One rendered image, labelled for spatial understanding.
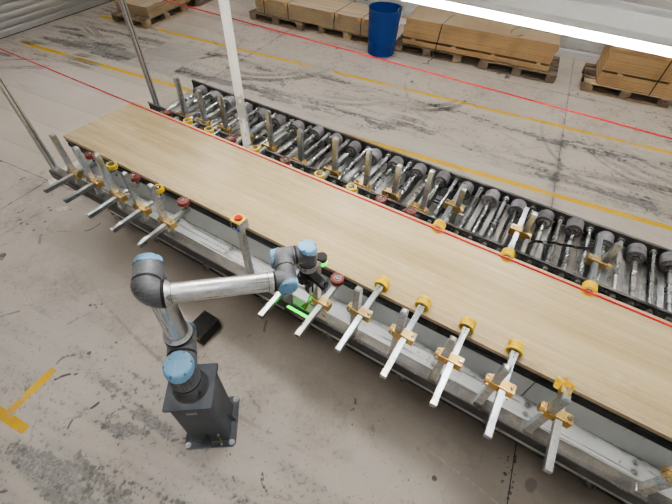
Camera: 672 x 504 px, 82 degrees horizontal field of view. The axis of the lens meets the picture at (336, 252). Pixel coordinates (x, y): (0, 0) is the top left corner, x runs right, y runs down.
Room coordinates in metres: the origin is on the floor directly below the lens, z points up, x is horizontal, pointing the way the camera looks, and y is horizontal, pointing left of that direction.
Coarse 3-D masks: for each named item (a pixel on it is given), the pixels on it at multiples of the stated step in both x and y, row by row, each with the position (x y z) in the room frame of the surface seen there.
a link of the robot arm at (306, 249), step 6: (306, 240) 1.21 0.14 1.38; (300, 246) 1.17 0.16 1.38; (306, 246) 1.18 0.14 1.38; (312, 246) 1.18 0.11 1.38; (300, 252) 1.15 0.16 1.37; (306, 252) 1.14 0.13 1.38; (312, 252) 1.15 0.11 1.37; (300, 258) 1.13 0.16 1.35; (306, 258) 1.14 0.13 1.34; (312, 258) 1.15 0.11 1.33; (300, 264) 1.15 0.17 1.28; (306, 264) 1.14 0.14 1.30; (312, 264) 1.15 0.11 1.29
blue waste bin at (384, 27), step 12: (372, 12) 6.93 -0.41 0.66; (384, 12) 6.82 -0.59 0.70; (396, 12) 6.87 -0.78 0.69; (372, 24) 6.93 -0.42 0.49; (384, 24) 6.83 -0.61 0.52; (396, 24) 6.92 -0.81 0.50; (372, 36) 6.93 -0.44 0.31; (384, 36) 6.84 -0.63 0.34; (396, 36) 7.01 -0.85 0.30; (372, 48) 6.92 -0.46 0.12; (384, 48) 6.86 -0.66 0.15
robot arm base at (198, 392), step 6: (204, 372) 0.89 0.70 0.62; (204, 378) 0.84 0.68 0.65; (198, 384) 0.79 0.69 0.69; (204, 384) 0.81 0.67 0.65; (174, 390) 0.76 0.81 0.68; (192, 390) 0.76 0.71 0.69; (198, 390) 0.77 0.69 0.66; (204, 390) 0.79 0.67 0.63; (174, 396) 0.75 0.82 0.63; (180, 396) 0.74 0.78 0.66; (186, 396) 0.74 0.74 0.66; (192, 396) 0.74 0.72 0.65; (198, 396) 0.75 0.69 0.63; (180, 402) 0.72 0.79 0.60; (186, 402) 0.72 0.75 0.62; (192, 402) 0.73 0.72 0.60
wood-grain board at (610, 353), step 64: (128, 128) 2.86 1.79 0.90; (192, 192) 2.08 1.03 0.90; (256, 192) 2.11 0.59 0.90; (320, 192) 2.14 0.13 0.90; (384, 256) 1.56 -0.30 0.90; (448, 256) 1.58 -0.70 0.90; (448, 320) 1.12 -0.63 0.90; (512, 320) 1.14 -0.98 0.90; (576, 320) 1.16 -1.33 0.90; (640, 320) 1.18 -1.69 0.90; (576, 384) 0.79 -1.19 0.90; (640, 384) 0.81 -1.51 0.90
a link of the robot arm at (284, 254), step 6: (288, 246) 1.19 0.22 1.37; (294, 246) 1.18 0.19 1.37; (270, 252) 1.14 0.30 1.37; (276, 252) 1.14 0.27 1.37; (282, 252) 1.14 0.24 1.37; (288, 252) 1.15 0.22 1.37; (294, 252) 1.15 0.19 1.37; (270, 258) 1.11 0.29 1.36; (276, 258) 1.11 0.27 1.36; (282, 258) 1.11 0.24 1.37; (288, 258) 1.11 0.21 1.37; (294, 258) 1.13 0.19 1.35; (276, 264) 1.08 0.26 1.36; (294, 264) 1.13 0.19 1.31
